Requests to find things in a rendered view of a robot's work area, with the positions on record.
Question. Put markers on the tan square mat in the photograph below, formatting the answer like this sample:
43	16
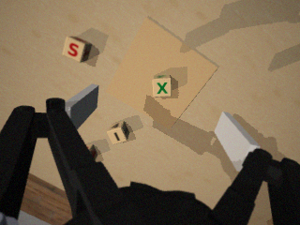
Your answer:
153	52

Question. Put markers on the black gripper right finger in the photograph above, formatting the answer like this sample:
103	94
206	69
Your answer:
238	201

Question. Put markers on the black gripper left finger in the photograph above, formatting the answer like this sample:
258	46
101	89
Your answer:
87	183

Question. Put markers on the cream letter block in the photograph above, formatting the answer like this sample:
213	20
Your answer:
77	49
118	132
162	86
92	150

